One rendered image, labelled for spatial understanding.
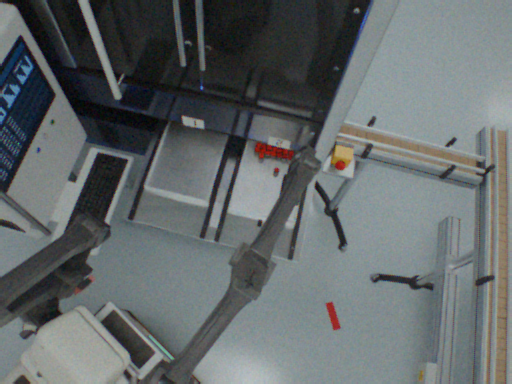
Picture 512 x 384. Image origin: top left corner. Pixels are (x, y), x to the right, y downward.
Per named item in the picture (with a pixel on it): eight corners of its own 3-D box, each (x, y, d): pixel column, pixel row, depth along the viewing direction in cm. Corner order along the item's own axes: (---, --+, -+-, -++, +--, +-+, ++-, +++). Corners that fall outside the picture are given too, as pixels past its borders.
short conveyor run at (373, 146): (322, 155, 184) (330, 137, 170) (328, 125, 190) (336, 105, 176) (471, 193, 182) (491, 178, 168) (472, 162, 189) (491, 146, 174)
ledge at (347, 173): (326, 144, 184) (327, 142, 182) (355, 151, 184) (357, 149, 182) (321, 172, 179) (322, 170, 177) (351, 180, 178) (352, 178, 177)
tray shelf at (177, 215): (161, 117, 183) (160, 115, 182) (319, 155, 182) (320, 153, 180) (122, 219, 164) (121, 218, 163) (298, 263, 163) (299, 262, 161)
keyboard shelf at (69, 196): (75, 144, 185) (74, 141, 182) (134, 158, 184) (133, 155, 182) (34, 239, 167) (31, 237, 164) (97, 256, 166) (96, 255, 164)
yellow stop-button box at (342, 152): (332, 148, 172) (336, 140, 166) (349, 153, 172) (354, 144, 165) (329, 165, 169) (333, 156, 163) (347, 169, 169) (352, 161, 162)
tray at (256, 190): (249, 135, 181) (249, 131, 178) (309, 150, 180) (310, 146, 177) (228, 209, 167) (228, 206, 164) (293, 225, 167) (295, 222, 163)
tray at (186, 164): (171, 117, 182) (170, 113, 178) (230, 131, 181) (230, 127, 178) (145, 188, 168) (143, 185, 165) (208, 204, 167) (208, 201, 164)
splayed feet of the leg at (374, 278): (370, 270, 252) (377, 265, 239) (447, 288, 251) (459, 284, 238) (368, 283, 249) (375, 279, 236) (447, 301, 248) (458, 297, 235)
